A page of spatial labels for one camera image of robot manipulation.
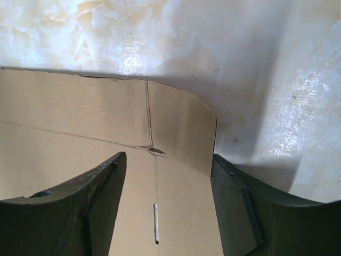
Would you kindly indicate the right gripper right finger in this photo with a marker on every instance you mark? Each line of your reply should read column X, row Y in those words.
column 255, row 218

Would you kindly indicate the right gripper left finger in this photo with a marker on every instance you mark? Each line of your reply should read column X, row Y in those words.
column 76, row 217

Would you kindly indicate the brown cardboard box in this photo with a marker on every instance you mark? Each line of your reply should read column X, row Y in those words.
column 55, row 127

